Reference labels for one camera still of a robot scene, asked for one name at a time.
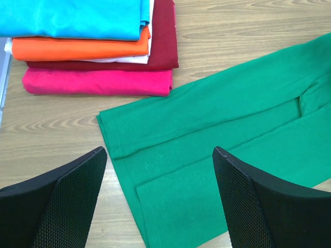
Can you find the aluminium frame rail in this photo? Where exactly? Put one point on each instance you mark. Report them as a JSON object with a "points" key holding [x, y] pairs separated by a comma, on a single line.
{"points": [[5, 67]]}

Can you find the folded dark red t shirt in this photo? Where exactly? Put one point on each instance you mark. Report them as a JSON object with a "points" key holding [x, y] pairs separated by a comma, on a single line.
{"points": [[164, 54]]}

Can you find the folded cyan t shirt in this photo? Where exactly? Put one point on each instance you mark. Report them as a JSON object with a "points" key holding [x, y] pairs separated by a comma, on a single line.
{"points": [[108, 20]]}

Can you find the folded white t shirt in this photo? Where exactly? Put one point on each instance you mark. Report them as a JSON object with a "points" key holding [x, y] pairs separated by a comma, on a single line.
{"points": [[129, 60]]}

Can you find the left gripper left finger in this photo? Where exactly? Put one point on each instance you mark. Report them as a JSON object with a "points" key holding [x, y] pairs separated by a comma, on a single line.
{"points": [[54, 209]]}

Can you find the folded pink t shirt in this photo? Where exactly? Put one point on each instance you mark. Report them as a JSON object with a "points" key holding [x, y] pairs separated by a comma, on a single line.
{"points": [[101, 83]]}

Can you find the green t shirt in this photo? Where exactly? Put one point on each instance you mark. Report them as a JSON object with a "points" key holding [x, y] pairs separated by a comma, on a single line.
{"points": [[272, 112]]}

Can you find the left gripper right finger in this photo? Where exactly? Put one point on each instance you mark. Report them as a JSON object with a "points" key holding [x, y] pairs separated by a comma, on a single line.
{"points": [[262, 210]]}

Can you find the folded orange t shirt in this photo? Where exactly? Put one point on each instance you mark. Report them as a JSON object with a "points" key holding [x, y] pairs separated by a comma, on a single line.
{"points": [[77, 49]]}

